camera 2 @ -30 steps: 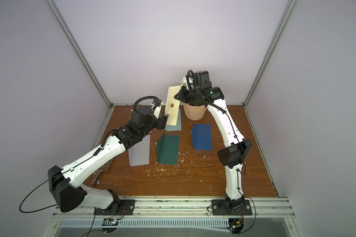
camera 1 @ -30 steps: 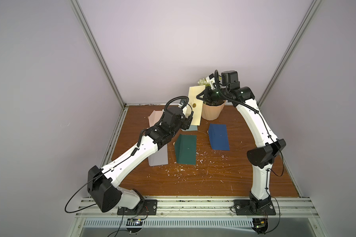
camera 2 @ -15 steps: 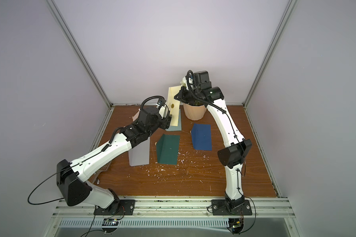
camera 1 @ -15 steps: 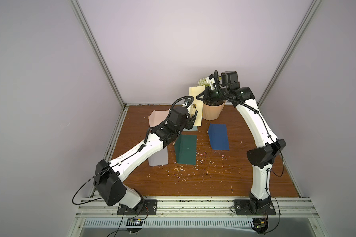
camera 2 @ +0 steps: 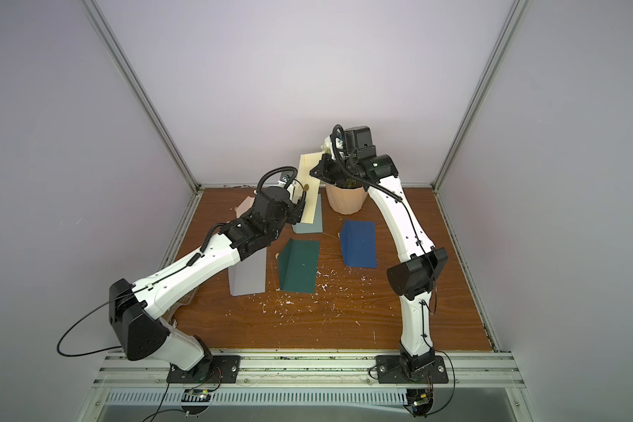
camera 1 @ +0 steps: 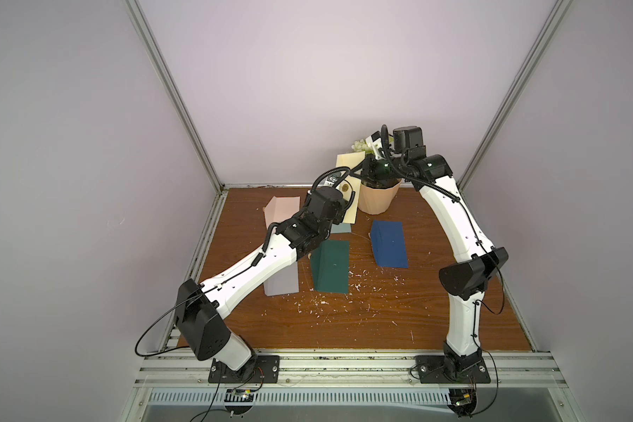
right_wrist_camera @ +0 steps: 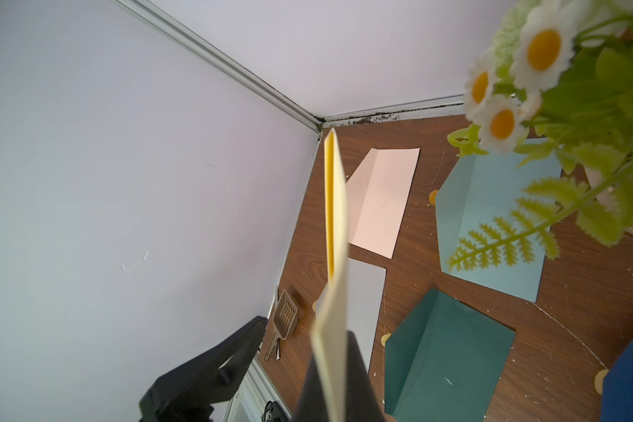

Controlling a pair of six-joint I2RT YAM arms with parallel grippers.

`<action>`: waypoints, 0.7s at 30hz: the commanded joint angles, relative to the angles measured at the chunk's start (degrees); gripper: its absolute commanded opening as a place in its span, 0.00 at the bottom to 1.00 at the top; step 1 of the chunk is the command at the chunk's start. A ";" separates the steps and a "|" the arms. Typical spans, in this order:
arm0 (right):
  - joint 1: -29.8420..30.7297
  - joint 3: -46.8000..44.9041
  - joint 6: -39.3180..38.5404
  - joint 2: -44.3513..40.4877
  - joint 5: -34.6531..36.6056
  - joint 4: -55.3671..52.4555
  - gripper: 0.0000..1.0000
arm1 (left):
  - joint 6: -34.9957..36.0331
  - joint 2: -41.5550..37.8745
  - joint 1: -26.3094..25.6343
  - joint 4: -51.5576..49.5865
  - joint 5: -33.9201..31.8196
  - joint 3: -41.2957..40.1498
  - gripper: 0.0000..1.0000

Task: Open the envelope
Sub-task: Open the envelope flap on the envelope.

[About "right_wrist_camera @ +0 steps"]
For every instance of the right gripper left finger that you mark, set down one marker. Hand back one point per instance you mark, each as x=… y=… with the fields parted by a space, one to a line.
x=188 y=392

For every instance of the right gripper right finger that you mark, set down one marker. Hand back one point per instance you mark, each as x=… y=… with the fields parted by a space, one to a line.
x=361 y=402

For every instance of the cream yellow envelope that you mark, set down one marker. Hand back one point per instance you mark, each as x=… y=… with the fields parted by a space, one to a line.
x=329 y=332

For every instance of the dark green envelope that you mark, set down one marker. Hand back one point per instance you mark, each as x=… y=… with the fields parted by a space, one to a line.
x=444 y=361

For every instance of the grey envelope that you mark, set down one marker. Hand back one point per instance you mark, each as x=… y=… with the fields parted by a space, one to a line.
x=364 y=297

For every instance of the mint green envelope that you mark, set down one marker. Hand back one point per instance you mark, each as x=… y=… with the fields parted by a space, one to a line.
x=483 y=190

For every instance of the pink envelope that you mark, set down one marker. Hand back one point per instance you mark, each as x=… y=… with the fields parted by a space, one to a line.
x=377 y=194

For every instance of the artificial green flower plant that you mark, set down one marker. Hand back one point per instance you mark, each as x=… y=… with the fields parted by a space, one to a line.
x=557 y=81

